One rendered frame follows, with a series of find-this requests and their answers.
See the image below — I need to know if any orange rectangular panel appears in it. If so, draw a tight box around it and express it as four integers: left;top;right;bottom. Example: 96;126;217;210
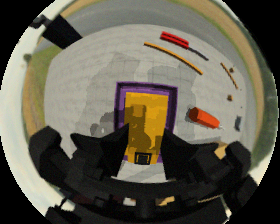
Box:
155;139;227;207

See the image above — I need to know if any purple shallow tray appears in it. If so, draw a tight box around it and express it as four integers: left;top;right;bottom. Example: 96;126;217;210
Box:
114;81;179;133

